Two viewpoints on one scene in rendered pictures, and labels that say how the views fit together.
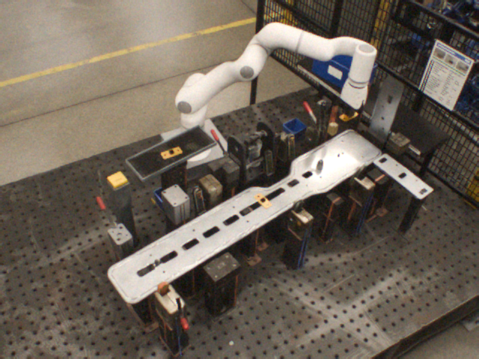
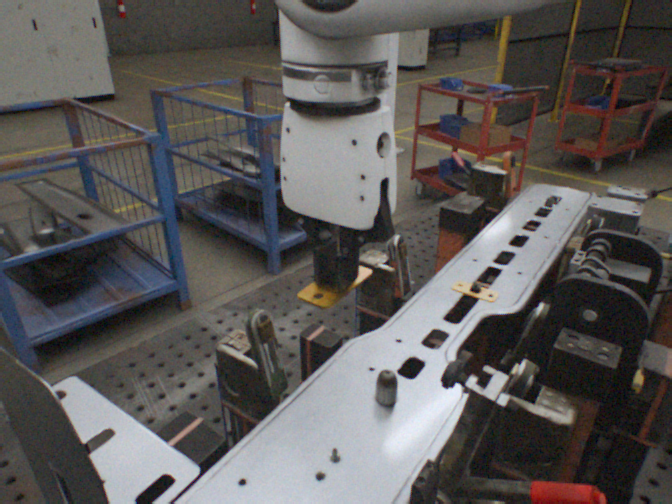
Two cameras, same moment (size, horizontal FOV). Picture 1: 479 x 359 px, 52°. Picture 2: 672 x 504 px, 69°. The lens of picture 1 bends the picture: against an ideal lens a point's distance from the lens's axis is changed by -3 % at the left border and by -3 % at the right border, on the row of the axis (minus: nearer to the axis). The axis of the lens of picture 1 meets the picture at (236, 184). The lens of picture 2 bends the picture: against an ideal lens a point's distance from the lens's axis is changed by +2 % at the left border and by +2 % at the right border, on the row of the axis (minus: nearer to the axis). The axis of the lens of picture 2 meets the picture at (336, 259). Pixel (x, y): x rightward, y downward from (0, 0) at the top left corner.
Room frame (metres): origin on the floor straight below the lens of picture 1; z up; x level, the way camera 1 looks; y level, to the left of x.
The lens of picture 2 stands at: (2.10, -0.56, 1.51)
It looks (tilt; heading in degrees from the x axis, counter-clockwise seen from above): 29 degrees down; 166
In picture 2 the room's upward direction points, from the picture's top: straight up
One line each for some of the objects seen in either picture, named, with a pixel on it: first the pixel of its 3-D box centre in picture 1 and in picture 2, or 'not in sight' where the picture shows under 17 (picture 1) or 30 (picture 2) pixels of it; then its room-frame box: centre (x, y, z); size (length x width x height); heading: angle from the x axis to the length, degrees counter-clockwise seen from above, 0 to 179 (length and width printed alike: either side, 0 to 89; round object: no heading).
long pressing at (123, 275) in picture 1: (260, 205); (474, 288); (1.39, -0.10, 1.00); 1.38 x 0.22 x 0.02; 131
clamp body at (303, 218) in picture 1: (296, 238); (378, 328); (1.31, -0.28, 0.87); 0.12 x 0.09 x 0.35; 41
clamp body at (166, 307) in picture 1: (173, 321); (482, 222); (0.88, 0.21, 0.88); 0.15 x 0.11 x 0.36; 41
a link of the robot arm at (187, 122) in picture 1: (194, 99); not in sight; (1.93, 0.23, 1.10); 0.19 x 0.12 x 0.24; 165
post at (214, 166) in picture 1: (214, 195); not in sight; (1.50, 0.10, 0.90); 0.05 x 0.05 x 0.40; 41
